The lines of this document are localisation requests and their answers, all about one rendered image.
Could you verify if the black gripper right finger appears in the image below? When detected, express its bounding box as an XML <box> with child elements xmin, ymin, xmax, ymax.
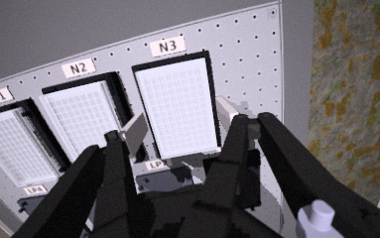
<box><xmin>178</xmin><ymin>96</ymin><xmax>380</xmax><ymax>238</ymax></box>

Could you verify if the grey perforated base plate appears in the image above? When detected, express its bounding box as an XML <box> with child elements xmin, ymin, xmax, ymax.
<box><xmin>0</xmin><ymin>0</ymin><xmax>284</xmax><ymax>235</ymax></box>

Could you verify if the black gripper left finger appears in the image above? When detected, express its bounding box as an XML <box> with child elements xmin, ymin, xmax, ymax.
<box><xmin>10</xmin><ymin>112</ymin><xmax>149</xmax><ymax>238</ymax></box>

